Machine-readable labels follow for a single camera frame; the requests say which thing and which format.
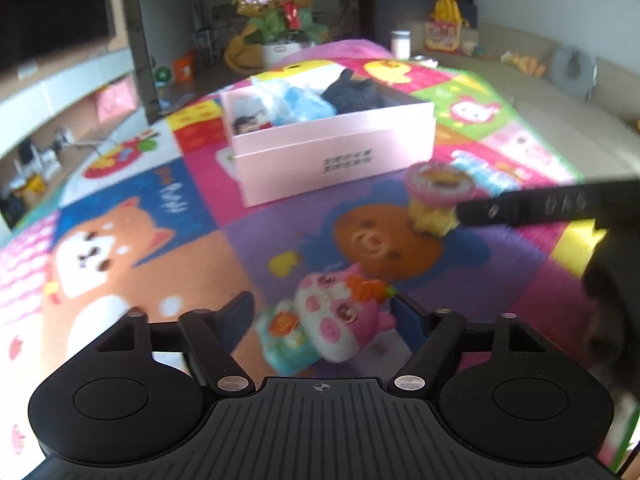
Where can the colourful printed bag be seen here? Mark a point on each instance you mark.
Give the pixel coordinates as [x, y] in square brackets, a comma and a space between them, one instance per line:
[442, 36]

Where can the blue white tissue packet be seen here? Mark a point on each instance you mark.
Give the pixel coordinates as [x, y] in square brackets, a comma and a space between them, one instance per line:
[305, 105]

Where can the colourful cartoon play mat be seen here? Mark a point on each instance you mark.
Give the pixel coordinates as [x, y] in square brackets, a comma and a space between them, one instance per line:
[200, 240]

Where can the yellow pink cake toy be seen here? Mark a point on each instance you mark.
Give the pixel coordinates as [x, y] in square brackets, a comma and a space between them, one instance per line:
[435, 185]

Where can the white jar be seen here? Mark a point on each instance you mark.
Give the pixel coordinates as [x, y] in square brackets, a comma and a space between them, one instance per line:
[401, 45]

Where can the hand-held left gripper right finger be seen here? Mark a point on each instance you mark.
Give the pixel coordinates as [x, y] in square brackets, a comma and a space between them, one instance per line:
[407, 322]

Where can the grey neck pillow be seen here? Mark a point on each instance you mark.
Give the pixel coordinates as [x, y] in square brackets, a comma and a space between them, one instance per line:
[572, 70]

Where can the dark sideboard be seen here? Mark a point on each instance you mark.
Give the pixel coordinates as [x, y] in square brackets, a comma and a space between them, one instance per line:
[415, 5]

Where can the beige sofa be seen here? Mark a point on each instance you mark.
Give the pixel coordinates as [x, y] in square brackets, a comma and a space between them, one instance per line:
[575, 125]

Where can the yellow plush cushion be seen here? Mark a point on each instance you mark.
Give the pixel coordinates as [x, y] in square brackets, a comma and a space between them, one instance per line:
[240, 57]

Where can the black television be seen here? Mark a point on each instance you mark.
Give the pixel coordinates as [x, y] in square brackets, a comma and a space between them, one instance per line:
[50, 10]

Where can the silver metal bowl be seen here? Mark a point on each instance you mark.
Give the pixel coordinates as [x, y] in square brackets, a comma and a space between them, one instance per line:
[425, 60]

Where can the cartoon boy figurine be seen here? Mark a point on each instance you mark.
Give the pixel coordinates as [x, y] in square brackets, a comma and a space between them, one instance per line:
[247, 124]

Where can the pink pig toy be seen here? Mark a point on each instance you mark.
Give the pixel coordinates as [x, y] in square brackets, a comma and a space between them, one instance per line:
[330, 320]

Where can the pink gift bag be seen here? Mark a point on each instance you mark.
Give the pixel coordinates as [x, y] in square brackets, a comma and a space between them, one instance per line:
[116, 101]

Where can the soft doll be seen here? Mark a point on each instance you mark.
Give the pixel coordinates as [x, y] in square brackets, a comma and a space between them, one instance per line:
[522, 62]

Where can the watermelon ball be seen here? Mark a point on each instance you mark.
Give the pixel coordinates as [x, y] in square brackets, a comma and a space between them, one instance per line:
[162, 74]

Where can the wall cabinet with shelves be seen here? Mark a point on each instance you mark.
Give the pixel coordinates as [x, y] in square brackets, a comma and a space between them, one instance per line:
[60, 90]

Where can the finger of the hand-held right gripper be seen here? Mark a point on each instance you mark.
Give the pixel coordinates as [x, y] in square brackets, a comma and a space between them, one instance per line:
[540, 205]

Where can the potted purple orchid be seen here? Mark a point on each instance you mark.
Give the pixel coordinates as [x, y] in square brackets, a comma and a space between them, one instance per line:
[280, 10]

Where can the pink cardboard box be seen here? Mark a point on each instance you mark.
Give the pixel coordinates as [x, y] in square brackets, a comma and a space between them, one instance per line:
[325, 160]

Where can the yellow backpack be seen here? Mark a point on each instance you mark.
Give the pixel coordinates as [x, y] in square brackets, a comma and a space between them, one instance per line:
[450, 10]

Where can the black plush toy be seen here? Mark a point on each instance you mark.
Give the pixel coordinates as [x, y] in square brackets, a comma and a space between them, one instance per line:
[360, 95]

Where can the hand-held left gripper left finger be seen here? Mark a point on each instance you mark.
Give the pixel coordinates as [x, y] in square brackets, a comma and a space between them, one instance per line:
[237, 317]

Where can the orange box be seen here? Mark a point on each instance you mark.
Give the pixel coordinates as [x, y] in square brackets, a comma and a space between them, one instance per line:
[184, 66]

